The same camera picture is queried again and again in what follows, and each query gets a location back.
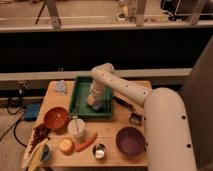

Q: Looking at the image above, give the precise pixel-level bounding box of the yellow banana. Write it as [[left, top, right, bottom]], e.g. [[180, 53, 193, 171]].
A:
[[21, 138, 48, 171]]

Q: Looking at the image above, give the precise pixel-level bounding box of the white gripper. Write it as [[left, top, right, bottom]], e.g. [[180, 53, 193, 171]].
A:
[[87, 82, 105, 106]]

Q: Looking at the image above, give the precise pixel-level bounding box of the purple bowl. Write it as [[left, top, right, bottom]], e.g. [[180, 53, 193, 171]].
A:
[[116, 127, 146, 157]]

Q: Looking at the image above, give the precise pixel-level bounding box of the grey chair back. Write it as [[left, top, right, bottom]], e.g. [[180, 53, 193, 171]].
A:
[[180, 36, 213, 171]]

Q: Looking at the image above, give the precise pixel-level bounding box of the blue box on floor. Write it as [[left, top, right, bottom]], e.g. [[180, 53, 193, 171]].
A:
[[24, 103, 41, 121]]

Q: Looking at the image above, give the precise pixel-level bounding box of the blue small bowl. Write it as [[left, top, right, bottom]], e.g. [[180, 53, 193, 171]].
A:
[[40, 145, 51, 162]]

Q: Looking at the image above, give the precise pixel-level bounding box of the orange bowl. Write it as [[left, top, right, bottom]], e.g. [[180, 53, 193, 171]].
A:
[[43, 107, 68, 131]]

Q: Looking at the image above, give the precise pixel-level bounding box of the small metal cup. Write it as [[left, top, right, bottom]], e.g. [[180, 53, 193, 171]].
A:
[[92, 144, 106, 160]]

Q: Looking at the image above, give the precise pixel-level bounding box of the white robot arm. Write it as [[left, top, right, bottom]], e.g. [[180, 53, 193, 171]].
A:
[[90, 63, 197, 171]]

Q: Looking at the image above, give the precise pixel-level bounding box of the metal tripod leg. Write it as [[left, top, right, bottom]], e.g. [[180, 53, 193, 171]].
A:
[[35, 0, 61, 29]]

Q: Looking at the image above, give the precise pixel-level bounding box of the yellow round fruit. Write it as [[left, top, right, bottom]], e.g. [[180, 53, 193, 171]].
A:
[[59, 138, 74, 155]]

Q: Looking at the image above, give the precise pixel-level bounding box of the light blue cloth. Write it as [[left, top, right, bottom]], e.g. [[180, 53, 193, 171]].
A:
[[55, 80, 67, 95]]

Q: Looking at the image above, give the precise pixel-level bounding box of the white cup with stick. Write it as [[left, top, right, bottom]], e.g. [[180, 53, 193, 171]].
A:
[[68, 117, 85, 139]]

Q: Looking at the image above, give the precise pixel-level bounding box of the orange carrot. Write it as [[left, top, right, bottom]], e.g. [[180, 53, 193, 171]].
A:
[[75, 133, 98, 152]]

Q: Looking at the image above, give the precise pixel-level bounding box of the black brush tool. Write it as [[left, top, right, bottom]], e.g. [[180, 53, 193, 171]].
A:
[[113, 96, 142, 125]]

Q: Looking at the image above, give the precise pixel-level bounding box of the black cable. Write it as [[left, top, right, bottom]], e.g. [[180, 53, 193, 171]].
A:
[[0, 96, 28, 148]]

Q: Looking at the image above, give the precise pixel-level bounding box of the red grapes bunch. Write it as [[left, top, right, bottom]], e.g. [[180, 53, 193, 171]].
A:
[[28, 124, 50, 154]]

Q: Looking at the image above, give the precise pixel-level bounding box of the green plastic tray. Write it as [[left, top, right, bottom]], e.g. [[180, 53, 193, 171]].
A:
[[69, 76, 113, 119]]

